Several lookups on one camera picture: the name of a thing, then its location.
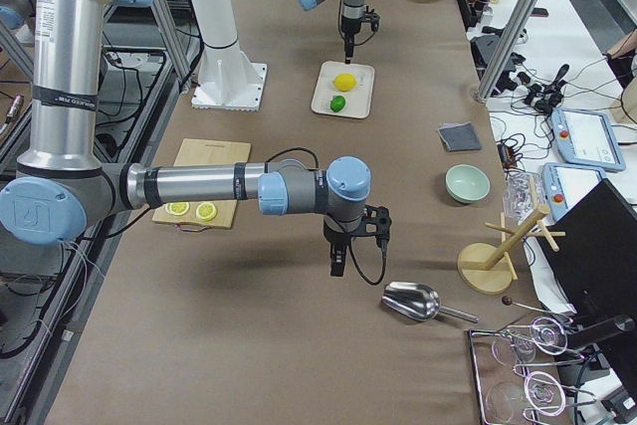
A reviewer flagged blue teach pendant near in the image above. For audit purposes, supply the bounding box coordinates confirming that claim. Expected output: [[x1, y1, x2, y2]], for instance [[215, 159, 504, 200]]
[[541, 162, 606, 221]]

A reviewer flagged green lime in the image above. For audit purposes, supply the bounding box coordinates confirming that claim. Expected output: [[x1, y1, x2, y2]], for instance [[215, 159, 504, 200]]
[[329, 96, 346, 112]]

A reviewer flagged lemon slice lower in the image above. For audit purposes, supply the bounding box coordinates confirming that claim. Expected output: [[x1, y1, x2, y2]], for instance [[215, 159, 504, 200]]
[[164, 202, 190, 217]]

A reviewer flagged cream rectangular tray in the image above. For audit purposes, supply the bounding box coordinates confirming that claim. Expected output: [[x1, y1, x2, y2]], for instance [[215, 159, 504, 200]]
[[311, 61, 375, 119]]

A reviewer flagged lemon slice upper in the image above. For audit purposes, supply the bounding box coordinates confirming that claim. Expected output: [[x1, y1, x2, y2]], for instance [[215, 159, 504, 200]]
[[195, 202, 218, 222]]

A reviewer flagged black monitor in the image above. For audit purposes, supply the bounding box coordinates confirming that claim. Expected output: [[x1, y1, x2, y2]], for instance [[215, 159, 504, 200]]
[[538, 179, 636, 319]]

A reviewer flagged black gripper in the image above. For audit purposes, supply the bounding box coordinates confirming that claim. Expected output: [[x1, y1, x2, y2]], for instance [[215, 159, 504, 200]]
[[323, 205, 392, 277], [339, 5, 380, 65]]

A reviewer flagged blue teach pendant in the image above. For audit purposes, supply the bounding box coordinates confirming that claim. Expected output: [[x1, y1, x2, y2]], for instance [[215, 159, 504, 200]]
[[541, 162, 606, 221], [550, 107, 626, 172]]

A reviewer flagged grey folded cloth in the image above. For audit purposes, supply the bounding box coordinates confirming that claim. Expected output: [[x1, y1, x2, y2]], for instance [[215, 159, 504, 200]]
[[437, 122, 482, 152]]

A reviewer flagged yellow lemon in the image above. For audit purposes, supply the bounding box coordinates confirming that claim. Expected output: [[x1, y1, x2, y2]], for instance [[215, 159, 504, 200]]
[[332, 73, 357, 93]]

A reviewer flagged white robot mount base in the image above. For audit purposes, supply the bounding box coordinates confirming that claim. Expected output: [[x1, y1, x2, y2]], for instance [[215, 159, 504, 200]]
[[191, 0, 268, 111]]

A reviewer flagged lemon slice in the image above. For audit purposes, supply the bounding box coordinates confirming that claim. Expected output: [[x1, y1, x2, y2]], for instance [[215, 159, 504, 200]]
[[195, 202, 218, 222], [164, 202, 190, 217]]

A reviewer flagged blue teach pendant far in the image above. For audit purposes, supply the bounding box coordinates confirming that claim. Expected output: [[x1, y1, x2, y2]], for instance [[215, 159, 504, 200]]
[[550, 107, 626, 172]]

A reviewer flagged mint green bowl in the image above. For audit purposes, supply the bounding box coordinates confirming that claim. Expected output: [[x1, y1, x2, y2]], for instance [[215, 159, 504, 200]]
[[445, 164, 491, 204]]

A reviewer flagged wooden cup stand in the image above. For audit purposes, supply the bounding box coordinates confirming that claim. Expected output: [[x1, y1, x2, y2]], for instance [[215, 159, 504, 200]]
[[457, 173, 566, 295]]

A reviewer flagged wire glass rack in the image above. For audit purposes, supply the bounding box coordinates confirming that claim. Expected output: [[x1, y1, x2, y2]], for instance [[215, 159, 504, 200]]
[[468, 317, 598, 424]]

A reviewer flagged metal scoop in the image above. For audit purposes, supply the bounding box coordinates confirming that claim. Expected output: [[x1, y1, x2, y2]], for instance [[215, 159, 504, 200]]
[[381, 281, 479, 323]]

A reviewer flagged bamboo cutting board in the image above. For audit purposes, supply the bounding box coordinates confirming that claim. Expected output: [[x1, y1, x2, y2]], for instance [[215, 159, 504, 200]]
[[152, 138, 252, 232]]

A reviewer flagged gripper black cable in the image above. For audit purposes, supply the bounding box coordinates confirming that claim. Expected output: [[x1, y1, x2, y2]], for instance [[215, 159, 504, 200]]
[[353, 11, 382, 48], [346, 235, 388, 287]]

